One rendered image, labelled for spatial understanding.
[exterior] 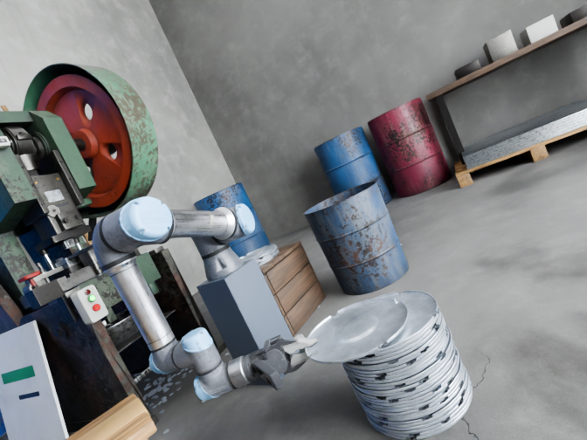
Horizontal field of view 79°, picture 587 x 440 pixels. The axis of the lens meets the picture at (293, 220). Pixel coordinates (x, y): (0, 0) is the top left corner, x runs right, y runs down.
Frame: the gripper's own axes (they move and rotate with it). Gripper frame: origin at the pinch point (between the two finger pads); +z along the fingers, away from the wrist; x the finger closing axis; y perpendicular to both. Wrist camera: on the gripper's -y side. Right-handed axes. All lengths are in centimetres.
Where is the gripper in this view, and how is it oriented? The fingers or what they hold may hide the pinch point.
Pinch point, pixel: (313, 345)
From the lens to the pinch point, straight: 101.6
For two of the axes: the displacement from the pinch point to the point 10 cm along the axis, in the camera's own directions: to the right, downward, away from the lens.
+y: 0.4, -1.3, 9.9
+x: 4.2, 9.0, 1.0
